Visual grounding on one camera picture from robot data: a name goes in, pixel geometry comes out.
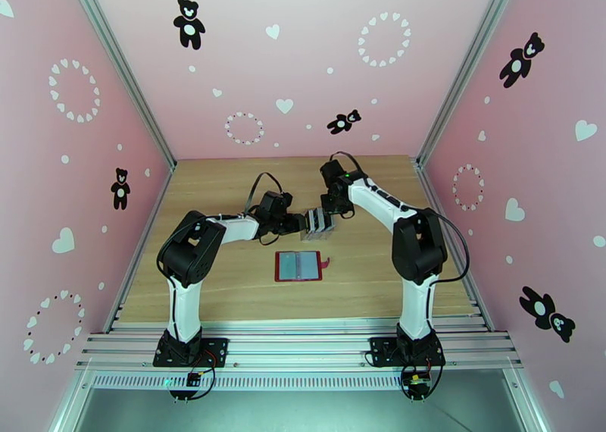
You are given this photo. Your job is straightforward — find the black electronics module yellow connector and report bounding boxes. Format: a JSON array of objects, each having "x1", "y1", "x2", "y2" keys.
[{"x1": 401, "y1": 371, "x2": 434, "y2": 400}]

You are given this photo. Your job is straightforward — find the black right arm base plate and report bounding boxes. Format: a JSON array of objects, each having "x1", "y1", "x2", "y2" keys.
[{"x1": 369, "y1": 336, "x2": 446, "y2": 368}]

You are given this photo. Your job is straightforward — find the aluminium side rail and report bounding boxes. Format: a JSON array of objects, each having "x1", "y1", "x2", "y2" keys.
[
  {"x1": 103, "y1": 162, "x2": 177, "y2": 334},
  {"x1": 416, "y1": 161, "x2": 493, "y2": 334}
]

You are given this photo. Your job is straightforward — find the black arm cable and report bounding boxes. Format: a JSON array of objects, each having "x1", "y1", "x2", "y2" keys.
[
  {"x1": 331, "y1": 151, "x2": 470, "y2": 286},
  {"x1": 248, "y1": 172, "x2": 285, "y2": 247}
]

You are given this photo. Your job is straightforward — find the red leather card holder wallet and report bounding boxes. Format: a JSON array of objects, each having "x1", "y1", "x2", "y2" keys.
[{"x1": 274, "y1": 250, "x2": 332, "y2": 283}]

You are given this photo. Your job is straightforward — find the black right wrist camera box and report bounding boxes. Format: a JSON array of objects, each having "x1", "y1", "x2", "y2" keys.
[{"x1": 319, "y1": 159, "x2": 348, "y2": 186}]

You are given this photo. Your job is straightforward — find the aluminium corner post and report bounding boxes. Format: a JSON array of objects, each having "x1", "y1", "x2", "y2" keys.
[
  {"x1": 415, "y1": 0, "x2": 524, "y2": 167},
  {"x1": 64, "y1": 0, "x2": 177, "y2": 171}
]

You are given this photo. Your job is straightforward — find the clear acrylic card stand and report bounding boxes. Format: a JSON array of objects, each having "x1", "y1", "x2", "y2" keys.
[{"x1": 300, "y1": 206, "x2": 338, "y2": 243}]

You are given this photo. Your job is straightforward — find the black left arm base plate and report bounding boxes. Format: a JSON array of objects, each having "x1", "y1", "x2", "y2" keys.
[{"x1": 152, "y1": 337, "x2": 230, "y2": 368}]

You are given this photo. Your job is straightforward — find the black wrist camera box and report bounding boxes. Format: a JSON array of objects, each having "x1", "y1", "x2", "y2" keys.
[
  {"x1": 319, "y1": 159, "x2": 348, "y2": 186},
  {"x1": 258, "y1": 190, "x2": 292, "y2": 219}
]

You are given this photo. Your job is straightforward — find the aluminium mounting rail bed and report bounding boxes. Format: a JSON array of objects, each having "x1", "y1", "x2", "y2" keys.
[{"x1": 74, "y1": 315, "x2": 524, "y2": 371}]

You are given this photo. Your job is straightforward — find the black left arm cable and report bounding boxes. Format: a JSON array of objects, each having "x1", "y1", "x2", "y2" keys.
[{"x1": 248, "y1": 172, "x2": 285, "y2": 247}]

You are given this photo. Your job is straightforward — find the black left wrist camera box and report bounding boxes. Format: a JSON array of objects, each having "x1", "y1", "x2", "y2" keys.
[{"x1": 258, "y1": 190, "x2": 292, "y2": 219}]

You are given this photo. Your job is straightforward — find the perforated metal strip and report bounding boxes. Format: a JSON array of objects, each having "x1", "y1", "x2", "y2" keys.
[{"x1": 89, "y1": 372, "x2": 508, "y2": 392}]

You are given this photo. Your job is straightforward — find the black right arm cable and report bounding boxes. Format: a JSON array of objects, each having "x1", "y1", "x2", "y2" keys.
[{"x1": 331, "y1": 151, "x2": 470, "y2": 286}]

